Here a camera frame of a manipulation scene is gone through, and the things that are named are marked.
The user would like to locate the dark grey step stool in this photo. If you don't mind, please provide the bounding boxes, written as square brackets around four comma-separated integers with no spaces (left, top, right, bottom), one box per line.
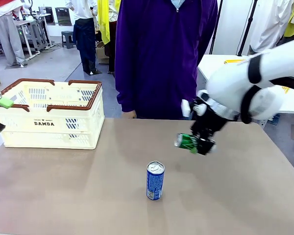
[61,30,77,49]

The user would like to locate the brown cardboard box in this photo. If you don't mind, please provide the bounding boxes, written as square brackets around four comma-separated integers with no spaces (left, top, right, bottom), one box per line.
[95,41,111,65]

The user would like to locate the black cable sleeve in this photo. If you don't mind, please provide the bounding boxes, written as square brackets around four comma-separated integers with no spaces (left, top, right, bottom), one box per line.
[268,76,294,93]

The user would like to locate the person in purple jacket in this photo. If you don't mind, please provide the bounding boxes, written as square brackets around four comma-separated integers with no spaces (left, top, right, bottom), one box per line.
[114,0,219,120]

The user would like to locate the person's right forearm purple sleeve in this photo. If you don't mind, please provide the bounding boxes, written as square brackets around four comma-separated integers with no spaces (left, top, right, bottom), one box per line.
[115,63,138,114]

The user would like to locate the green drink can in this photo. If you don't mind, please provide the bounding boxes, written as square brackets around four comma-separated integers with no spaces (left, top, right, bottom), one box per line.
[173,132,199,154]

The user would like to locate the person in white lab shirt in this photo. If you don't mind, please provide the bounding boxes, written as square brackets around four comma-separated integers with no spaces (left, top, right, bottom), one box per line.
[247,0,294,55]

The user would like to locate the person in grey trousers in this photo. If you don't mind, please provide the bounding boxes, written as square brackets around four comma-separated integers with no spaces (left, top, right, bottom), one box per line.
[0,0,25,68]

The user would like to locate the person's left forearm purple sleeve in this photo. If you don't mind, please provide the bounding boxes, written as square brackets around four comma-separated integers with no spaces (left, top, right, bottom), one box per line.
[188,53,208,101]

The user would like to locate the person in white shirt dark trousers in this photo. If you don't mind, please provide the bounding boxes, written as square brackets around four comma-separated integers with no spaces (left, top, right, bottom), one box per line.
[65,0,103,75]

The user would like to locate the blue drink can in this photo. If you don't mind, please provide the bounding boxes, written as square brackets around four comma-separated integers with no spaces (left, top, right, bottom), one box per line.
[146,160,166,202]

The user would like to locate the person in yellow vest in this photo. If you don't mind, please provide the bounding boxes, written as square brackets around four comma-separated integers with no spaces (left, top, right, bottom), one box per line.
[97,0,119,74]

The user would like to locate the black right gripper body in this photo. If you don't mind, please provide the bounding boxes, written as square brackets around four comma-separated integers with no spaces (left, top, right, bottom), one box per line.
[190,104,228,141]

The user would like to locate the black tripod pole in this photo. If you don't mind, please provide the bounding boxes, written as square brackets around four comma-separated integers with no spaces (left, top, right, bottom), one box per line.
[237,0,258,57]
[209,0,224,55]

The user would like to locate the cream basket with brown rim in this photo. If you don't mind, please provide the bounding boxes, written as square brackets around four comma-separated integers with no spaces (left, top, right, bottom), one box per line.
[0,78,105,150]

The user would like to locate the grey workbench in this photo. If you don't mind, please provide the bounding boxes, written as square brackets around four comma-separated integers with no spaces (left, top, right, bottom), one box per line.
[13,13,55,60]

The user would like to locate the white side table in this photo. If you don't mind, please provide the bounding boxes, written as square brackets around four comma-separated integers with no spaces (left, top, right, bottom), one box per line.
[197,53,294,128]

